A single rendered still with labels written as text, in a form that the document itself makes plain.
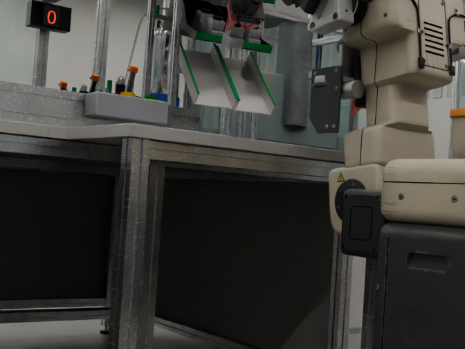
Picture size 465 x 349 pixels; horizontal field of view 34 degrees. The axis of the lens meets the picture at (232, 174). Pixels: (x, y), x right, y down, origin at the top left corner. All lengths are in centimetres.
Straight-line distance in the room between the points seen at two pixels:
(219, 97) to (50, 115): 61
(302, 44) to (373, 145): 173
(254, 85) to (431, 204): 119
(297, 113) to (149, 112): 146
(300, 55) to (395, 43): 165
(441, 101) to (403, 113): 1033
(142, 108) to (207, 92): 39
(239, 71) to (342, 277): 75
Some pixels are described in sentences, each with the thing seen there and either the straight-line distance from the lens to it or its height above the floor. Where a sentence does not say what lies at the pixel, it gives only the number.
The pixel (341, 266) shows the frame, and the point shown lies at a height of 52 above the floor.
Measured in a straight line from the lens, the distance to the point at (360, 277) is 355.
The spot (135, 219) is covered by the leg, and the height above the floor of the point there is 65.
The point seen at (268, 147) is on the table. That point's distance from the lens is 186.
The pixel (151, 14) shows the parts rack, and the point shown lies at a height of 130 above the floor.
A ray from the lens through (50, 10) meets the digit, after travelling 230.
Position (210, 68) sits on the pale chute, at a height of 113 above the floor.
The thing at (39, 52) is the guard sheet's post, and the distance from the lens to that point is 232.
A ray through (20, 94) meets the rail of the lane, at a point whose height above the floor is 93.
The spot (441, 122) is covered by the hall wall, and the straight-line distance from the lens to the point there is 1208.
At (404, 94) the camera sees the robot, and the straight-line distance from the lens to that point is 182.
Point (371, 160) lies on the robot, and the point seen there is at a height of 82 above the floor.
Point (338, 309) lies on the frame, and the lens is 247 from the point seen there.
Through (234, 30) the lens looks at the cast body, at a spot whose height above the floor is 120.
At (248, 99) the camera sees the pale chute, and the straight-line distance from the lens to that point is 244.
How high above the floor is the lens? 71
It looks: 2 degrees up
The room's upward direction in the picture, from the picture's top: 4 degrees clockwise
